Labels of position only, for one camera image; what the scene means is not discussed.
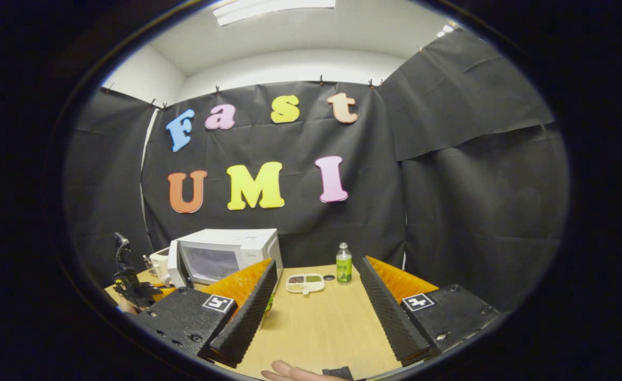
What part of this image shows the white toaster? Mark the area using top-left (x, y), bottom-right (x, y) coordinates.
top-left (149, 248), bottom-right (171, 278)

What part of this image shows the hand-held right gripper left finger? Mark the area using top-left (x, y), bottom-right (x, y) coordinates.
top-left (131, 258), bottom-right (278, 369)

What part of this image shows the white microwave oven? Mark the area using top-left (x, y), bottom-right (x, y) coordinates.
top-left (167, 229), bottom-right (284, 289)

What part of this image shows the long ceiling light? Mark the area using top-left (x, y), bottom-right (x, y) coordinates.
top-left (213, 0), bottom-right (337, 27)

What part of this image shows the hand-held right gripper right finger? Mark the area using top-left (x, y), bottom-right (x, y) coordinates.
top-left (360, 256), bottom-right (502, 367)

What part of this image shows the black backdrop cloth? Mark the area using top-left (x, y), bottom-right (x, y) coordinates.
top-left (65, 26), bottom-right (571, 313)

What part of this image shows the green drink bottle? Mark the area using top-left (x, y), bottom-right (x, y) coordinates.
top-left (336, 242), bottom-right (353, 284)

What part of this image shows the white divided dish with grains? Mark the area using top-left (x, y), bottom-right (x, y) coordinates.
top-left (286, 274), bottom-right (326, 295)

